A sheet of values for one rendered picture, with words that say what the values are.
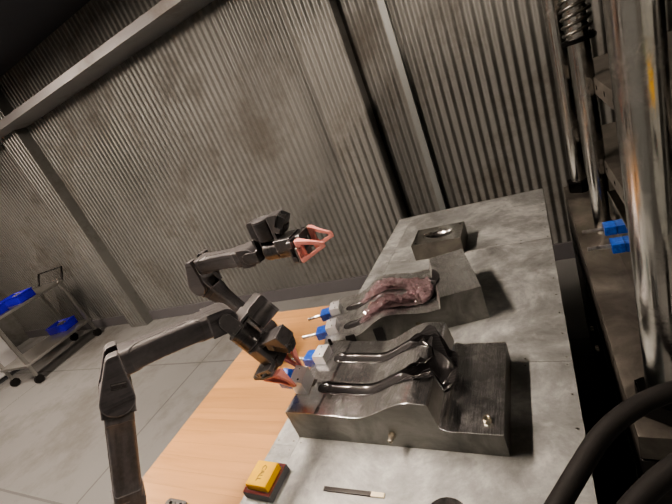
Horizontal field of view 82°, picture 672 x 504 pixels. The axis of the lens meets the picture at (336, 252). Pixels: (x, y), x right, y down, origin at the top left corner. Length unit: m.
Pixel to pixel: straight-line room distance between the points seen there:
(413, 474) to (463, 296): 0.50
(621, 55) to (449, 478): 0.75
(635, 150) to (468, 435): 0.56
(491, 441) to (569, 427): 0.16
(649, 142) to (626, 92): 0.07
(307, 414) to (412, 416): 0.27
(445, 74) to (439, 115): 0.24
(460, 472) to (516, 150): 2.13
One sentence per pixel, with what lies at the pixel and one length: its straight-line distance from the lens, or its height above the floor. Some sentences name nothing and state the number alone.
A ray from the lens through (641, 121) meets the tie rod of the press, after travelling 0.67.
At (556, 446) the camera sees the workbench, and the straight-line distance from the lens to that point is 0.90.
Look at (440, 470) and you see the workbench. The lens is 0.90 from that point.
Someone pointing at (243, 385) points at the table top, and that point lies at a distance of 1.39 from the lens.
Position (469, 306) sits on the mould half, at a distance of 1.18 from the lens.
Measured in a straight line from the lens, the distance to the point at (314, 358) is 1.10.
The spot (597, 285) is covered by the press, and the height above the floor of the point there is 0.78.
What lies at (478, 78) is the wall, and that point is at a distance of 2.62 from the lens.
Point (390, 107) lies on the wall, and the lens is 2.70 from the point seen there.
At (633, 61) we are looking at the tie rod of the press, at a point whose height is 1.42.
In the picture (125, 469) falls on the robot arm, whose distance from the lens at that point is 1.01.
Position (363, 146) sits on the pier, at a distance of 2.67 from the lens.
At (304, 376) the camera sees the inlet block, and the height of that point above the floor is 0.94.
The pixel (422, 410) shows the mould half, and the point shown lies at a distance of 0.84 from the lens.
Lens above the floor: 1.52
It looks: 21 degrees down
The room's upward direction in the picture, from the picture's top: 23 degrees counter-clockwise
